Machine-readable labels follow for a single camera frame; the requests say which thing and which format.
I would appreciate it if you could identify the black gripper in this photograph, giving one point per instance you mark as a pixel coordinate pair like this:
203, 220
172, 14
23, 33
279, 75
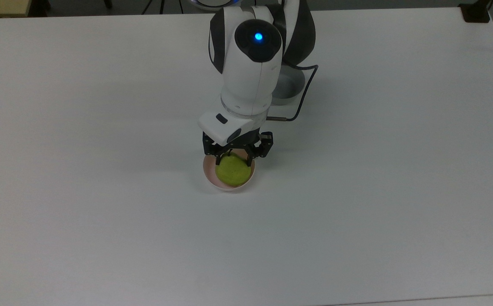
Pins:
246, 142

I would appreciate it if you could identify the black tripod legs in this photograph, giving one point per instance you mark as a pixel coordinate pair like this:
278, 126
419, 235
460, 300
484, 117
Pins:
161, 5

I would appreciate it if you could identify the black corner clamp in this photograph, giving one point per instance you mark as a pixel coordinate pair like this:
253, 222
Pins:
476, 12

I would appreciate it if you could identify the green pear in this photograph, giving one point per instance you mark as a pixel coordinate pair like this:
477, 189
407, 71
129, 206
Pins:
233, 172

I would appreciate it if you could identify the pink bowl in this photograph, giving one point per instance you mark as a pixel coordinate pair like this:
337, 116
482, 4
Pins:
209, 173

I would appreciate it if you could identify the grey metal bowl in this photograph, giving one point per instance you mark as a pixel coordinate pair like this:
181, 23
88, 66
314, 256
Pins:
289, 87

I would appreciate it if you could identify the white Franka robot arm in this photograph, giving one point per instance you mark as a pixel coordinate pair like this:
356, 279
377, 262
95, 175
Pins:
250, 80

